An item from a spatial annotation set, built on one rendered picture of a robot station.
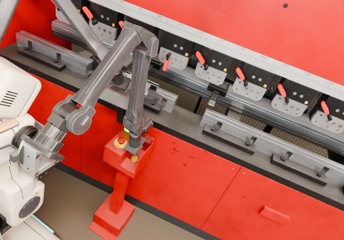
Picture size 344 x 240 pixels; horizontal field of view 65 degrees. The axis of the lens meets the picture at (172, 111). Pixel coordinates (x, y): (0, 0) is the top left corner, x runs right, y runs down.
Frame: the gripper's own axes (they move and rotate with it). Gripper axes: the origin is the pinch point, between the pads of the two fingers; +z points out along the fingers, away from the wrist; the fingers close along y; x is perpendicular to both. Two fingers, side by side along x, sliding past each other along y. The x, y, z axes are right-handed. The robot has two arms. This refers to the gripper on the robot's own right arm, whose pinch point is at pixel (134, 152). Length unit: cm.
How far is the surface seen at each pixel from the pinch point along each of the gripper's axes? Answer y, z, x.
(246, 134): 39, -5, -46
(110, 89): 16.2, -16.4, 26.0
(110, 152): -5.5, 2.6, 11.0
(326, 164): 45, -6, -89
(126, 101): 14.1, -16.9, 14.7
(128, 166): -4.8, 8.7, 0.8
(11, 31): 24, -9, 106
